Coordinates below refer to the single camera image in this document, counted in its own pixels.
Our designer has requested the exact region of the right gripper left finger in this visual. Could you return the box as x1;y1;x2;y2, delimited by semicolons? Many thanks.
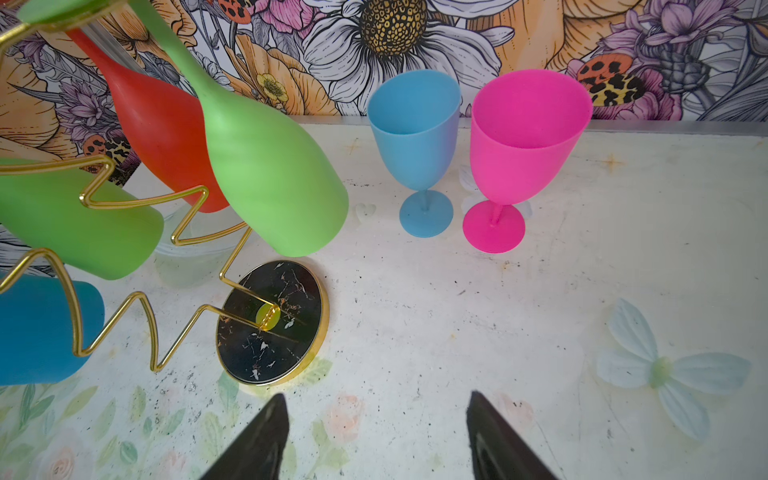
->
201;393;290;480

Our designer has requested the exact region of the pink wine glass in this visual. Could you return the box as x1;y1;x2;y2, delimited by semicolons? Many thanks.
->
463;69;593;254

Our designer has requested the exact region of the red wine glass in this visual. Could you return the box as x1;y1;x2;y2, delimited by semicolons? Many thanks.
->
67;29;229;213

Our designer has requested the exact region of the green wine glass left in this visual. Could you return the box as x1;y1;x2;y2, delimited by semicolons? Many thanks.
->
1;169;164;280

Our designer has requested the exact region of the light blue wine glass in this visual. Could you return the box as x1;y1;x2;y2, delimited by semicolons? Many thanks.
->
367;70;461;238

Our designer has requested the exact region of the green wine glass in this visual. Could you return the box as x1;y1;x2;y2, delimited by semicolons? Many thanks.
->
1;169;164;280
17;0;350;259

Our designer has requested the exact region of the blue wine glass left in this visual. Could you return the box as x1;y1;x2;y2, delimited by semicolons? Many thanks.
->
0;275;88;386

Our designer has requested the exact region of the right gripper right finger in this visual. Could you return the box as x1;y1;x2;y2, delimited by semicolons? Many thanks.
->
467;391;557;480

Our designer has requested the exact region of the green wine glass back right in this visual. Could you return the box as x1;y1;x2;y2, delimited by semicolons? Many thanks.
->
17;0;350;259

